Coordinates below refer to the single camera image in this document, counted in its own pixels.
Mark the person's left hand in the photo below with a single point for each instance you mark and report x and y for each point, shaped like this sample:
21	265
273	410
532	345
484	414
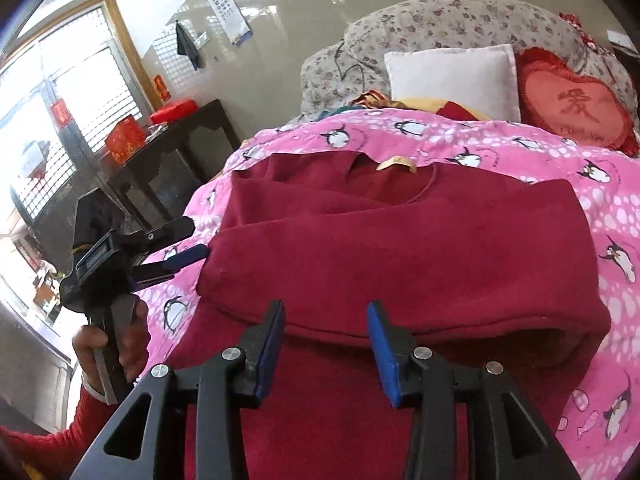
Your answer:
136	340

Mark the wall calendar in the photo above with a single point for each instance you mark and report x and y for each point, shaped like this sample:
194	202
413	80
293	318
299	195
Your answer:
227	10

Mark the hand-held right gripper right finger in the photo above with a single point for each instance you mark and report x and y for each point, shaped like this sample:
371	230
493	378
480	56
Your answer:
382	355

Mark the white pillow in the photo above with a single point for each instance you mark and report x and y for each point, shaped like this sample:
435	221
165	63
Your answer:
450	75

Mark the grey floral quilt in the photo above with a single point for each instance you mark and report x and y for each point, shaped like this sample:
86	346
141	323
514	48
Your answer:
450	22

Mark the barred window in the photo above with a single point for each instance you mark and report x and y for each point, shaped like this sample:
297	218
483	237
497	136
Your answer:
90	75

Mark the flat red box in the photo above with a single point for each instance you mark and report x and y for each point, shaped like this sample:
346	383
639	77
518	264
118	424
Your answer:
172	111

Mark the yellow cloth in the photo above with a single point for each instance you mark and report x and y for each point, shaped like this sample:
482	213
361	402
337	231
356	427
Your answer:
425	106

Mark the dark wooden table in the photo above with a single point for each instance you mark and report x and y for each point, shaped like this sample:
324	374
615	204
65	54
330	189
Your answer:
190	135

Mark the red paper window decoration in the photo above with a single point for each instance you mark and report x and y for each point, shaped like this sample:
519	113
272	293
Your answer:
60	112

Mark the dark hanging cloth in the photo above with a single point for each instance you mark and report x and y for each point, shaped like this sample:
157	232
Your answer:
189	45

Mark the dark red sweater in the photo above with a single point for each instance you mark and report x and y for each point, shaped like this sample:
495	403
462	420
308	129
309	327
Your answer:
400	260

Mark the red paper wall decoration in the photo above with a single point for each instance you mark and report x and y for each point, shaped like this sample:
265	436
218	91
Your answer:
161	88

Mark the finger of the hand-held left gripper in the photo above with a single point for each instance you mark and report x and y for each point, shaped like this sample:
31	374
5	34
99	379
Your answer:
167	230
185	256

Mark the red gift box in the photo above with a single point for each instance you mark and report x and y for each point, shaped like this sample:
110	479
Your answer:
124	140

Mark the pink penguin print blanket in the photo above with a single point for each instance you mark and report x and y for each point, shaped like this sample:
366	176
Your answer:
615	200

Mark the dark furniture edge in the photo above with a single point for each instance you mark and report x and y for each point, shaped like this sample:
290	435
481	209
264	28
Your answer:
625	42

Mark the person's left forearm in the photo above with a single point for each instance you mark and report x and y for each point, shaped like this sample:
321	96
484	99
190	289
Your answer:
45	440

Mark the red heart-shaped pillow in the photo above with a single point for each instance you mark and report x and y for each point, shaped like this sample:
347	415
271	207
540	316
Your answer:
575	105

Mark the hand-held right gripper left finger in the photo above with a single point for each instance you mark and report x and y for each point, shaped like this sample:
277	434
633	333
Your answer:
267	360

